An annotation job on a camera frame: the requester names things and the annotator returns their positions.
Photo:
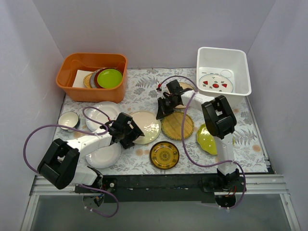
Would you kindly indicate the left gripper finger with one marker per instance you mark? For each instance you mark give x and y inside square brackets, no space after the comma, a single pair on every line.
[132,125]
[137,134]

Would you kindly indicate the beige bird plate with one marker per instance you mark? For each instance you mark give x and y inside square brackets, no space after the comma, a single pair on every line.
[184,86]

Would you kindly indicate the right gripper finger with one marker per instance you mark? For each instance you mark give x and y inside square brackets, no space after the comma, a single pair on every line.
[162,104]
[163,112]

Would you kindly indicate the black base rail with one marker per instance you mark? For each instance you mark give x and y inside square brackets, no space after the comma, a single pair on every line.
[203,188]

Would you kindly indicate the dark brown plate in bin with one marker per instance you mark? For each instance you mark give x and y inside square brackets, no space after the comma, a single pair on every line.
[96,73]

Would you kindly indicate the lime green plate in bin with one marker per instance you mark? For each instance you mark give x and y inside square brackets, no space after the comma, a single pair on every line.
[109,78]

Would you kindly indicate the white dark-rimmed bowl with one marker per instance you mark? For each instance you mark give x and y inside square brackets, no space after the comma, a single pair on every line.
[69,119]

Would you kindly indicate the white plastic bin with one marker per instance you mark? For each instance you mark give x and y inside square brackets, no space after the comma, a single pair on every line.
[229,63]

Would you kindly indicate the aluminium frame rail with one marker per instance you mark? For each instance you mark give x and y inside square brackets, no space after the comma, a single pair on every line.
[51,209]

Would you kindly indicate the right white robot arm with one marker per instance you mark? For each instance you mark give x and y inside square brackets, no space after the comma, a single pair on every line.
[220,121]

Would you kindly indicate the woven bamboo tray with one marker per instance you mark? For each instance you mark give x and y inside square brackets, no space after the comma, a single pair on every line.
[171,126]

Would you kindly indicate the green polka dot plate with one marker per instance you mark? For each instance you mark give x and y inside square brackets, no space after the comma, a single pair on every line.
[206,140]

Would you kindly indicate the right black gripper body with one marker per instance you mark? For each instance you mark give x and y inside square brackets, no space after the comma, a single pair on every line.
[163,106]

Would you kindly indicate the white scalloped plate back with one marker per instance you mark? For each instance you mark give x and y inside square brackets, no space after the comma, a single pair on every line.
[110,108]

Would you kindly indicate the white paper sheet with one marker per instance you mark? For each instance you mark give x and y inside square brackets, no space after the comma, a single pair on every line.
[79,79]

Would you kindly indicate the yellow brown patterned plate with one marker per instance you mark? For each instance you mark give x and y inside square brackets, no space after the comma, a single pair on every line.
[164,155]

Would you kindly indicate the white scalloped plate front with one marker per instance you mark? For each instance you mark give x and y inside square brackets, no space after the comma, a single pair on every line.
[104,157]

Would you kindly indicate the watermelon pattern plate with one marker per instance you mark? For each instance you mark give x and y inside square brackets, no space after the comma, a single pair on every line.
[214,82]

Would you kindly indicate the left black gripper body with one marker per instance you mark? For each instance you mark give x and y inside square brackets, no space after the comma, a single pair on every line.
[132,132]

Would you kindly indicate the orange plastic bin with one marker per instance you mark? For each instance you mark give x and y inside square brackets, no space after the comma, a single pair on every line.
[92,62]

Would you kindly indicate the beige green leaf plate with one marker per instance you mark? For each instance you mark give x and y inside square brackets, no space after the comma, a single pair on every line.
[149,125]

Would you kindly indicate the woven plate in bin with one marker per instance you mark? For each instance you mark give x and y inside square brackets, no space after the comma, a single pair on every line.
[86,80]

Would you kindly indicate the floral patterned table mat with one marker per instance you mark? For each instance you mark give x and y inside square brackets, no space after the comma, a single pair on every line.
[141,95]

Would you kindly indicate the grey plate in bin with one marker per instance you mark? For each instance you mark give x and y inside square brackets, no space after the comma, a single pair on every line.
[92,80]

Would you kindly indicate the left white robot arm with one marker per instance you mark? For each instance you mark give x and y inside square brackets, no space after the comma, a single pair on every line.
[60,162]

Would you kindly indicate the white scalloped plate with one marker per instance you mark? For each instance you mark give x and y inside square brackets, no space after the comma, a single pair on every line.
[110,108]
[104,157]

